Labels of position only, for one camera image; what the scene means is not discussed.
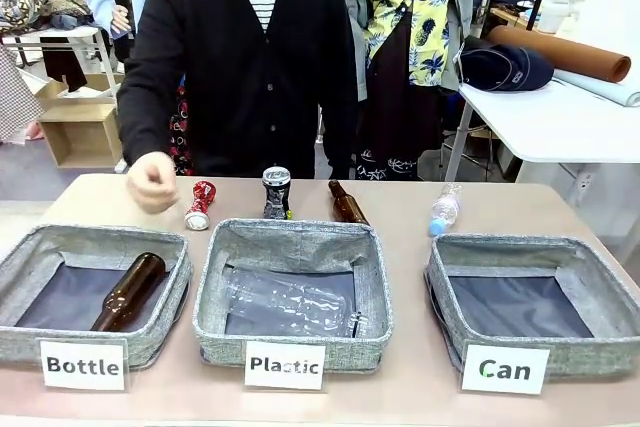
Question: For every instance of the person's right hand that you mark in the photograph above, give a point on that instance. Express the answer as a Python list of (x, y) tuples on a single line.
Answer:
[(152, 182)]

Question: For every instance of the crushed red can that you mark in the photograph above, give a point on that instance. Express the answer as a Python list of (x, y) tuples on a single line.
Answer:
[(200, 204)]

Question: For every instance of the crushed black can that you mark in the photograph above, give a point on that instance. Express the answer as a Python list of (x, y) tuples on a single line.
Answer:
[(276, 194)]

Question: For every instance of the person's left forearm black sleeve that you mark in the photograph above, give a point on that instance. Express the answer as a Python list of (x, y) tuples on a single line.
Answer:
[(342, 147)]

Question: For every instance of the person's right forearm black sleeve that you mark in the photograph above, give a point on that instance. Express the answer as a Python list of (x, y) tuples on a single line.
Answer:
[(145, 132)]

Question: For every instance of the grey fabric basket Plastic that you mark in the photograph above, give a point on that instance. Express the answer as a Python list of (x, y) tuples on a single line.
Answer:
[(295, 242)]

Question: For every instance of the grey fabric basket Bottle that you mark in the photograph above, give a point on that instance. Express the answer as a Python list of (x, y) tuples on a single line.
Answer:
[(160, 342)]

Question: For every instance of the grey fabric basket Can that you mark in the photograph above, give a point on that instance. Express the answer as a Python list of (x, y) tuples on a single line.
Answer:
[(500, 252)]

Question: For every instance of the white sign Can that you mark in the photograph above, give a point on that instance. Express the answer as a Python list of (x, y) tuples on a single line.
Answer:
[(505, 369)]

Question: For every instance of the red floral black fabric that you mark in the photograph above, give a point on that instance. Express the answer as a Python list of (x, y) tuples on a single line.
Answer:
[(181, 142)]

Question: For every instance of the wooden cube shelf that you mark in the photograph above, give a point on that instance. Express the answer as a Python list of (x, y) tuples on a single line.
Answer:
[(75, 134)]

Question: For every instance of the brown glass bottle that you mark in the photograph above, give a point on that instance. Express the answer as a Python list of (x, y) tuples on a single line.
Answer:
[(347, 207), (132, 289)]

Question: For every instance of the person in black cardigan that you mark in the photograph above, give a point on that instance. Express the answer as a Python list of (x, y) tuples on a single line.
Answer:
[(225, 72)]

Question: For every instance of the checked fabric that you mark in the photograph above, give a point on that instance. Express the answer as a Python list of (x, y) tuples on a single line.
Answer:
[(17, 102)]

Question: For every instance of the large clear plastic bottle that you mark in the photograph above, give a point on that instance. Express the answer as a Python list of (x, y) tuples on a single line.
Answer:
[(280, 299)]

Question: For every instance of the white clothes table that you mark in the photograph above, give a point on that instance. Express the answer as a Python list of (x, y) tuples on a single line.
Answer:
[(60, 33)]

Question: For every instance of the white sign Bottle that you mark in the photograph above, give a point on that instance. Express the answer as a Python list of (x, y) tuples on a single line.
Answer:
[(82, 366)]

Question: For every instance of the white sign Plastic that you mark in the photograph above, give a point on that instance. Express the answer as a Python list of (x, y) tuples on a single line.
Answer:
[(285, 366)]

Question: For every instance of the black patterned skirt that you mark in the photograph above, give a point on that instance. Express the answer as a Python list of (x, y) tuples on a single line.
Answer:
[(400, 122)]

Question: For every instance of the small clear bottle blue cap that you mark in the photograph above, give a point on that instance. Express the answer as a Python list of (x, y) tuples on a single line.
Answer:
[(446, 209)]

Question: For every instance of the yellow floral shirt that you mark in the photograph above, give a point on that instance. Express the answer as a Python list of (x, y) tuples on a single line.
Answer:
[(415, 7)]

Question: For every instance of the navy baseball cap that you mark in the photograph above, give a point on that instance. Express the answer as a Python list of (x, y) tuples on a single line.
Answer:
[(505, 69)]

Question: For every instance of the white side table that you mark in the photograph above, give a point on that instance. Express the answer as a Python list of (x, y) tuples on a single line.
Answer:
[(550, 127)]

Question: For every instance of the brown paper roll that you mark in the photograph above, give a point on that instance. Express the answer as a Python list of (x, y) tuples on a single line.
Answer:
[(560, 49)]

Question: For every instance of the white bucket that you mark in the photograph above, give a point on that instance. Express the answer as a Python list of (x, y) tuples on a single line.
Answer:
[(555, 17)]

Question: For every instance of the pale blue paper roll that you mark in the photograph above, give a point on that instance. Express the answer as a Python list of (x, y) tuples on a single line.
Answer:
[(600, 89)]

